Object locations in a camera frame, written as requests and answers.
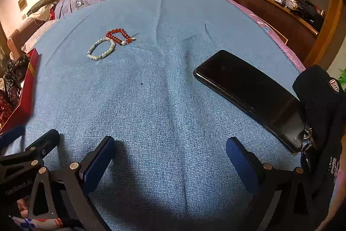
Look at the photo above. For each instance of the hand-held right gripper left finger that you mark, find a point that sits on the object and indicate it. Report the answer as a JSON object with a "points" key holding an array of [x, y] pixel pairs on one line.
{"points": [[98, 163]]}

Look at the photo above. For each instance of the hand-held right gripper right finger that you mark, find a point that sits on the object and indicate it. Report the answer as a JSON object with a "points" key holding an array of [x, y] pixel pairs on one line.
{"points": [[240, 163]]}

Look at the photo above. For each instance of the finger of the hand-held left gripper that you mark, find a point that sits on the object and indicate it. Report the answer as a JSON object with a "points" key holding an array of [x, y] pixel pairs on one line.
{"points": [[12, 135], [46, 140]]}

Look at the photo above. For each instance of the red box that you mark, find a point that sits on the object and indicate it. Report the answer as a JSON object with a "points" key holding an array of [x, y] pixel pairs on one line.
{"points": [[21, 101]]}

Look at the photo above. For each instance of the striped clothing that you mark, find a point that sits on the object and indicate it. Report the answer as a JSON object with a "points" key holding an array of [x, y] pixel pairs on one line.
{"points": [[40, 224]]}

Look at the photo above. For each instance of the black smartphone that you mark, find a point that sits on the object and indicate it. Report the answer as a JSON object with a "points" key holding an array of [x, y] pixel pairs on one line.
{"points": [[243, 90]]}

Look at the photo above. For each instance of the blue woven blanket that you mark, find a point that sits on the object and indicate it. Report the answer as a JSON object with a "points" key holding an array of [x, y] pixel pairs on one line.
{"points": [[162, 112]]}

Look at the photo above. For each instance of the brown armchair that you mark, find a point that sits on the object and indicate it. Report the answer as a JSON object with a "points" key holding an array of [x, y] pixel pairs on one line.
{"points": [[16, 39]]}

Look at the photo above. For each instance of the black garment with patch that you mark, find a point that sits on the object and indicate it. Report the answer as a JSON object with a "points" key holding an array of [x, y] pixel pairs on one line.
{"points": [[319, 101]]}

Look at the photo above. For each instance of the pink sheet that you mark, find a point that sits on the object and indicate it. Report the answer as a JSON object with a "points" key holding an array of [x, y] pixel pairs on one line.
{"points": [[282, 50]]}

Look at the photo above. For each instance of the white garment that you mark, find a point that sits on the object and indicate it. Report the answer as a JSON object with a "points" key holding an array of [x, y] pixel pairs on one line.
{"points": [[40, 13]]}

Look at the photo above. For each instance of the green plant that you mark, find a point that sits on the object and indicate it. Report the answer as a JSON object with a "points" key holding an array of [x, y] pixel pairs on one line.
{"points": [[342, 75]]}

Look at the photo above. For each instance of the olive green garment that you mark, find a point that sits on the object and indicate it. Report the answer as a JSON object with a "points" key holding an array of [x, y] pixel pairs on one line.
{"points": [[43, 2]]}

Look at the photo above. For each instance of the wooden desk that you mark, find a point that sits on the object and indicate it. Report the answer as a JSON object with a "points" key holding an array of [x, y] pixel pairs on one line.
{"points": [[270, 17]]}

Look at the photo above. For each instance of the dark cloth pile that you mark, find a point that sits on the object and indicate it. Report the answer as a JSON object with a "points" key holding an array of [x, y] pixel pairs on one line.
{"points": [[310, 13]]}

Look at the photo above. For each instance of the small golden wall plaque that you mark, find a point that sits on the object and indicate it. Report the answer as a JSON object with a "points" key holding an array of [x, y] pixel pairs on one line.
{"points": [[22, 3]]}

